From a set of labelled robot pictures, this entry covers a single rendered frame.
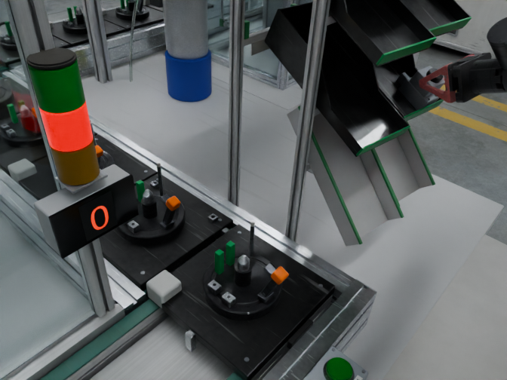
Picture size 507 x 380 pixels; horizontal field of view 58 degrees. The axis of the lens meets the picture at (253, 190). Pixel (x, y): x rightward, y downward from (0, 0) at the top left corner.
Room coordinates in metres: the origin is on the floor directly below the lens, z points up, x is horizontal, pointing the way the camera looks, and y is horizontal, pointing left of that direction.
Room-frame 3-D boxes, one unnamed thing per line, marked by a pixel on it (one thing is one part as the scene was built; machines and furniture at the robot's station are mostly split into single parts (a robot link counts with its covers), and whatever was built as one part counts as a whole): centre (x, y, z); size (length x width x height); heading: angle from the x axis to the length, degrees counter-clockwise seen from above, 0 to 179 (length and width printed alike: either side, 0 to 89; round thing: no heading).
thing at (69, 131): (0.46, 0.22, 1.33); 0.05 x 0.05 x 0.05
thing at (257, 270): (0.53, 0.01, 0.98); 0.14 x 0.14 x 0.02
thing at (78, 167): (0.46, 0.22, 1.28); 0.05 x 0.05 x 0.05
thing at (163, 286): (0.52, 0.15, 0.97); 0.05 x 0.05 x 0.04; 51
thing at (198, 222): (0.69, 0.21, 1.01); 0.24 x 0.24 x 0.13; 51
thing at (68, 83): (0.46, 0.22, 1.38); 0.05 x 0.05 x 0.05
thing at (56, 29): (1.79, 0.71, 1.01); 0.24 x 0.24 x 0.13; 51
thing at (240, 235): (0.53, 0.01, 0.96); 0.24 x 0.24 x 0.02; 51
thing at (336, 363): (0.38, -0.15, 0.96); 0.04 x 0.04 x 0.02
